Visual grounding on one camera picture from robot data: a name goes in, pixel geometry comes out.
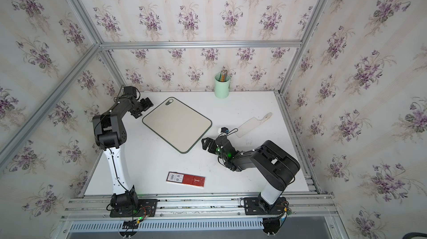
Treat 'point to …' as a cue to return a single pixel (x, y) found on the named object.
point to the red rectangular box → (187, 179)
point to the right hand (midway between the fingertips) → (208, 143)
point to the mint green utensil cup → (222, 89)
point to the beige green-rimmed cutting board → (178, 124)
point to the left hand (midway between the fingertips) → (148, 107)
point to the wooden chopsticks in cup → (223, 74)
